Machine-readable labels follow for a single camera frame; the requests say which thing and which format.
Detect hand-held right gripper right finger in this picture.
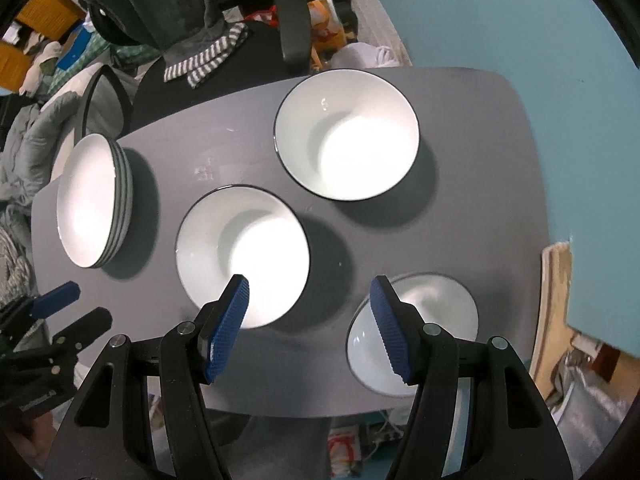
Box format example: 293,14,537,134
369,275,573,480

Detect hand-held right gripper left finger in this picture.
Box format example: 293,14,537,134
42,274,251,480

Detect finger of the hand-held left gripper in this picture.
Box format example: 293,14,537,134
47,306,113,363
20,281,82,321

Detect white bowl black rim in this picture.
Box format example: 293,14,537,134
175,186,311,330
346,272,480,397
273,69,421,202

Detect white plate black rim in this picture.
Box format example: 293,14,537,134
56,133,123,269
97,137,130,267
102,147,135,261

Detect black white striped cloth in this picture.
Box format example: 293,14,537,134
0,220,38,306

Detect white red plastic packet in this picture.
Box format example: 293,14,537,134
327,425,363,478

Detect grey puffer duvet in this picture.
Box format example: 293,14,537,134
0,95,86,211

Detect tan cardboard sheet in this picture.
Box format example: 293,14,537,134
530,242,573,376

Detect silver foil bag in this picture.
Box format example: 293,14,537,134
545,350,633,456

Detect tan red box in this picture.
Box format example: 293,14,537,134
570,330,623,383

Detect green checkered tablecloth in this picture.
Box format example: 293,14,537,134
47,40,151,96

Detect blue box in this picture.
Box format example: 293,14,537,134
55,30,93,71

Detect black office chair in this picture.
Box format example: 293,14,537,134
80,0,313,141

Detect white crumpled cloth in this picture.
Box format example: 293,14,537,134
330,42,406,71

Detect wooden wardrobe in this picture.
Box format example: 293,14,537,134
0,0,86,91

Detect dark grey hoodie striped cuffs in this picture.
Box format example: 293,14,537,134
75,0,251,88

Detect orange yellow bag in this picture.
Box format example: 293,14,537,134
307,0,358,68

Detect white woven rug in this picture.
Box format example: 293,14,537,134
350,0,413,68

